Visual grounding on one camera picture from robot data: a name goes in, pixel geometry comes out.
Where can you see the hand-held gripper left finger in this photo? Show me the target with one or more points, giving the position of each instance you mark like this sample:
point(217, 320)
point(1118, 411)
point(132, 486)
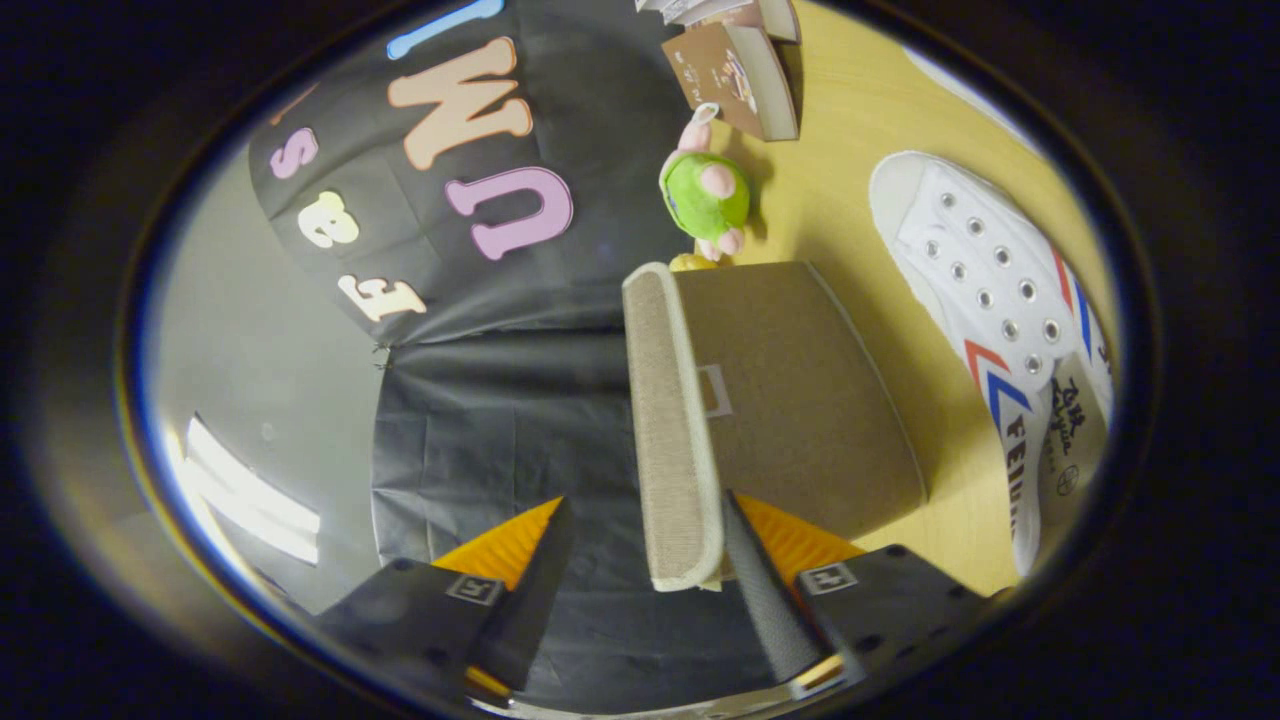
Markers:
point(530, 610)

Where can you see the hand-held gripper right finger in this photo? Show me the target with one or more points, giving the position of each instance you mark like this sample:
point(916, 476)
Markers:
point(770, 600)

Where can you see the brown fabric storage box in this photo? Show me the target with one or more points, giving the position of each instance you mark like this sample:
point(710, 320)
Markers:
point(800, 400)

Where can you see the white canvas shoe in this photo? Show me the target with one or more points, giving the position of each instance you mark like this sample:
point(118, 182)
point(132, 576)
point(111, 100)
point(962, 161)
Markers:
point(980, 260)

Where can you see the ceiling light panel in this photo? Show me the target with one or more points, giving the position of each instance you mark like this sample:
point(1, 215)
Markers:
point(250, 490)

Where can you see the yellow plush ball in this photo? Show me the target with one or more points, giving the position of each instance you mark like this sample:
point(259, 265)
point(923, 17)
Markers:
point(690, 263)

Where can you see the green and pink plush toy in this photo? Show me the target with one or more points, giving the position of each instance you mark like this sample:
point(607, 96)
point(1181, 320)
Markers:
point(705, 195)

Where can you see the brown illustrated book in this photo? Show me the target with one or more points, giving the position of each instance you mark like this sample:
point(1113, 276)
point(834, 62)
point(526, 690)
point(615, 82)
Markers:
point(715, 70)

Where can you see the pinkish brown book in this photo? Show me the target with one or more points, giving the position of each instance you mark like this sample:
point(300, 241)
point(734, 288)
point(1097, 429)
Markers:
point(780, 18)

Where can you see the white patterned book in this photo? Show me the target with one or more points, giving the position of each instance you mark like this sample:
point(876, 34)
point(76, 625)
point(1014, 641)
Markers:
point(690, 8)

